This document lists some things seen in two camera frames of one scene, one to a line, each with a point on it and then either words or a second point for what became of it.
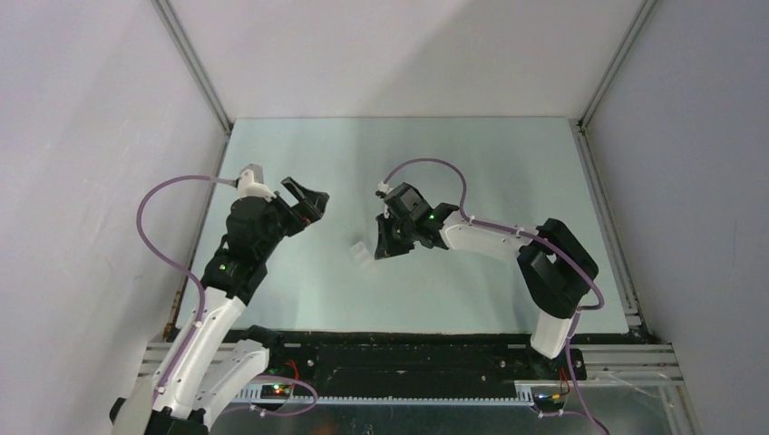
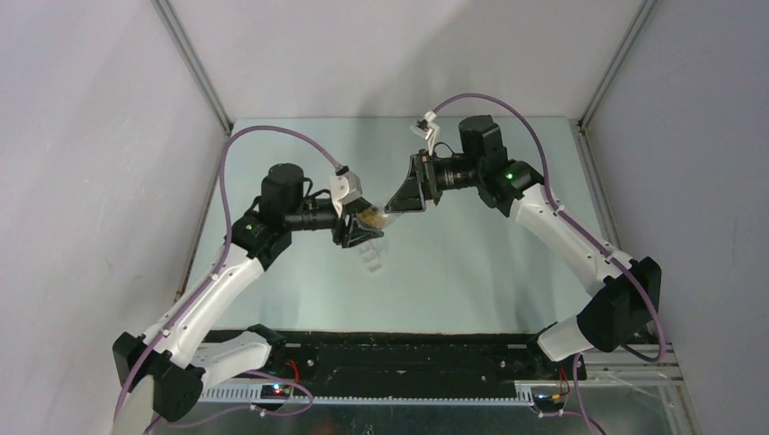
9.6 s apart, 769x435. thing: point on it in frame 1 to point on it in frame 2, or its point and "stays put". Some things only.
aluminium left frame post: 195,63 stays put
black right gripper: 387,247 to 420,185
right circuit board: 549,401 stays put
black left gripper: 306,211 to 353,234
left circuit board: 275,391 stays put
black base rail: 420,360 stays put
